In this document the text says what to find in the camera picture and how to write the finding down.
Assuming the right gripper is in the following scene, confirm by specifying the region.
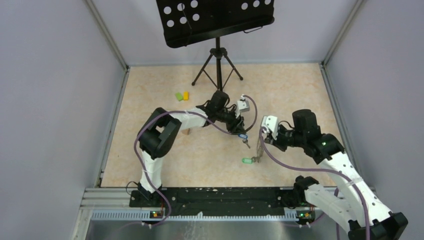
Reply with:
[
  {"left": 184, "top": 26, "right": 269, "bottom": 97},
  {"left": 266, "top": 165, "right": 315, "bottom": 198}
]
[{"left": 264, "top": 124, "right": 306, "bottom": 152}]

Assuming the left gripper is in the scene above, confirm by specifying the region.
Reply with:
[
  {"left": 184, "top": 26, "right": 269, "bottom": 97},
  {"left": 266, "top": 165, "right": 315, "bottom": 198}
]
[{"left": 215, "top": 107, "right": 246, "bottom": 136}]

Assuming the green key tag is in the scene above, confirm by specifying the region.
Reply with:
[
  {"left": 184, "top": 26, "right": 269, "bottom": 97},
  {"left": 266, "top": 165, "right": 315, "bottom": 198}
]
[{"left": 241, "top": 158, "right": 254, "bottom": 164}]

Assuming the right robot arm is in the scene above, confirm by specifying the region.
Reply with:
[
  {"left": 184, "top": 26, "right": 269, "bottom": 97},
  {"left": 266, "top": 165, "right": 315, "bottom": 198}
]
[{"left": 259, "top": 109, "right": 408, "bottom": 240}]

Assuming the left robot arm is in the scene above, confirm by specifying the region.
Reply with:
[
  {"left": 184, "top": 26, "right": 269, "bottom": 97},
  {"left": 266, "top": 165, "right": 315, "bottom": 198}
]
[{"left": 135, "top": 90, "right": 250, "bottom": 207}]

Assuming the yellow block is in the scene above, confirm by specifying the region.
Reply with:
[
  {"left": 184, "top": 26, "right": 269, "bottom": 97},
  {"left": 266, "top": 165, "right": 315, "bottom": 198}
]
[{"left": 183, "top": 91, "right": 189, "bottom": 101}]

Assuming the green block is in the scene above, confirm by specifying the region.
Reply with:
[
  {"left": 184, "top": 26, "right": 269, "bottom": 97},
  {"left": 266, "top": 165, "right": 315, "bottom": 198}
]
[{"left": 175, "top": 92, "right": 184, "bottom": 102}]

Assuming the black music stand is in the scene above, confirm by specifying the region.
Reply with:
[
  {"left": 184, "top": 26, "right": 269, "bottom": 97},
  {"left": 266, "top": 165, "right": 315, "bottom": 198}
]
[{"left": 156, "top": 0, "right": 275, "bottom": 91}]

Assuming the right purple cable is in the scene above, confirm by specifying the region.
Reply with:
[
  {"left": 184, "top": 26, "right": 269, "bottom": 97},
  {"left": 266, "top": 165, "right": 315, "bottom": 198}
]
[{"left": 258, "top": 126, "right": 372, "bottom": 240}]

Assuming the purple cable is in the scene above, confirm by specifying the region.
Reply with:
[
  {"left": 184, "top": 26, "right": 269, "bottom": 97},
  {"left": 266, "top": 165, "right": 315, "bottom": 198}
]
[
  {"left": 133, "top": 95, "right": 259, "bottom": 228},
  {"left": 258, "top": 126, "right": 372, "bottom": 240}
]

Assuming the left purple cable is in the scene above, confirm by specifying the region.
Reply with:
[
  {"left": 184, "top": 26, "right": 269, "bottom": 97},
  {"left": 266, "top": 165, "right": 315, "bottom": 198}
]
[{"left": 133, "top": 95, "right": 259, "bottom": 228}]

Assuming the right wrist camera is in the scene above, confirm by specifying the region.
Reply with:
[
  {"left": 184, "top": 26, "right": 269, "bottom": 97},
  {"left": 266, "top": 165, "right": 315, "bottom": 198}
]
[{"left": 261, "top": 115, "right": 279, "bottom": 140}]

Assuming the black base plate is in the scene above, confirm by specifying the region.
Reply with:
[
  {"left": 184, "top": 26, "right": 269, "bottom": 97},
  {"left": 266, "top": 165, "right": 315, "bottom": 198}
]
[{"left": 129, "top": 187, "right": 318, "bottom": 221}]

